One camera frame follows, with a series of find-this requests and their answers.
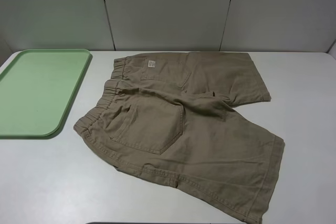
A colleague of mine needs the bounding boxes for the khaki shorts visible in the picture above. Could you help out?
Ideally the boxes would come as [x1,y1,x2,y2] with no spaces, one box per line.
[73,52,285,223]

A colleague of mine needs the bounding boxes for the green plastic tray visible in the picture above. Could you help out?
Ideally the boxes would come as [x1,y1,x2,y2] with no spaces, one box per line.
[1,49,91,138]

